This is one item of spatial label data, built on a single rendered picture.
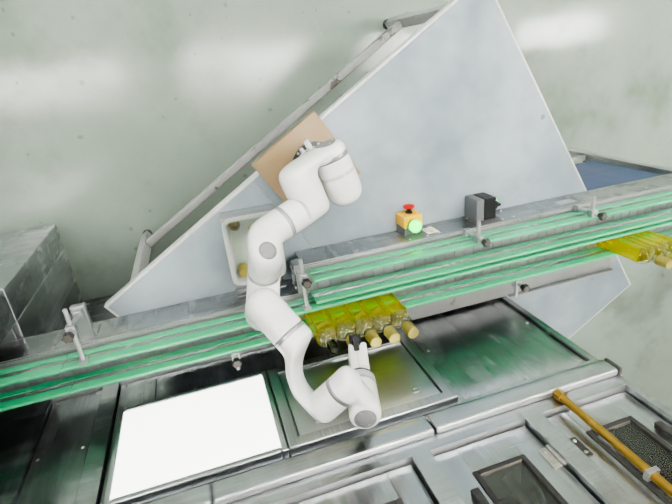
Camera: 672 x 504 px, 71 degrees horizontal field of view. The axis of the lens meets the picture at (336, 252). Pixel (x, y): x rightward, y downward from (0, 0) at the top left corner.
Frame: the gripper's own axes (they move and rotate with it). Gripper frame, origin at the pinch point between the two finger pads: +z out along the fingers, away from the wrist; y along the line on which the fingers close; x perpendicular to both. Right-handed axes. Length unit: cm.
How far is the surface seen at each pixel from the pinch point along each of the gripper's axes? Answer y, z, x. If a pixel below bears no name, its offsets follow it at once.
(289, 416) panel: -12.5, -11.2, 19.5
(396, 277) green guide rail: 5.8, 28.1, -16.4
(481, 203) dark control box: 22, 46, -50
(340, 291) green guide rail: 5.9, 22.0, 2.5
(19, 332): 6, 15, 100
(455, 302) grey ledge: -12, 39, -39
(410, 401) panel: -12.8, -9.8, -13.3
